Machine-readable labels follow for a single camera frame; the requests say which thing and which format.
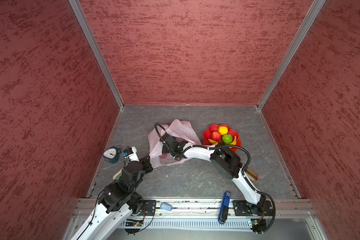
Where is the pink plastic bag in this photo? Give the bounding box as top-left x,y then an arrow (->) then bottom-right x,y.
148,119 -> 201,169

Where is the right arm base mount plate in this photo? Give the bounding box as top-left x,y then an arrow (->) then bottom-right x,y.
232,200 -> 274,217

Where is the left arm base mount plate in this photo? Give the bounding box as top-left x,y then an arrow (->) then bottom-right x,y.
137,200 -> 157,217

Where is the front aluminium rail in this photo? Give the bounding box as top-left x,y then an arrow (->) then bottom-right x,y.
74,197 -> 316,220

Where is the plaid glasses case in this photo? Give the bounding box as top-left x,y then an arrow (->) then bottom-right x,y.
246,168 -> 259,183

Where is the blue black handheld device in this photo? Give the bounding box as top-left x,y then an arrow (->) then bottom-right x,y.
218,191 -> 231,225

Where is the green alarm clock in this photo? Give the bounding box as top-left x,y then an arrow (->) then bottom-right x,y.
103,146 -> 122,164

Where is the green fake fruit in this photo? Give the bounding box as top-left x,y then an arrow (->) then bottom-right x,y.
222,134 -> 234,145

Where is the right back corner aluminium profile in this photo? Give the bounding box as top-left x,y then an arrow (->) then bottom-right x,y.
257,0 -> 326,112

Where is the yellow calculator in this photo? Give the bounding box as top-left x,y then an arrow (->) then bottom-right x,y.
113,169 -> 123,180

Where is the yellow fake banana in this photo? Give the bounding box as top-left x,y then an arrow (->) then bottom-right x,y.
206,136 -> 239,146

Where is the yellow fake lemon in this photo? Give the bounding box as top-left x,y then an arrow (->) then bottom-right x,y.
218,126 -> 229,136

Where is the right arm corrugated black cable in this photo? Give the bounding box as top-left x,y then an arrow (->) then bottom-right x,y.
154,122 -> 277,235

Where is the left back corner aluminium profile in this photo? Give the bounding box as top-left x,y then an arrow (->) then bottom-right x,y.
69,0 -> 125,111

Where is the red flower-shaped plastic plate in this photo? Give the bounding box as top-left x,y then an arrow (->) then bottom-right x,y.
203,124 -> 242,147

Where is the small light blue object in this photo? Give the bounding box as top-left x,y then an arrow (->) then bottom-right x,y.
160,203 -> 173,212

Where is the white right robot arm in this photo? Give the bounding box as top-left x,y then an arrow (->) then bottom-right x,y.
159,134 -> 266,216

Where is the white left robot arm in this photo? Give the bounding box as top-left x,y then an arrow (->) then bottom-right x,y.
71,156 -> 153,240

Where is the red fake apple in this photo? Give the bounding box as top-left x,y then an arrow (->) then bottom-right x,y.
210,131 -> 222,142

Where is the corner aluminium profile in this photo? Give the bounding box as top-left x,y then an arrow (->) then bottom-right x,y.
69,0 -> 125,111
257,0 -> 326,112

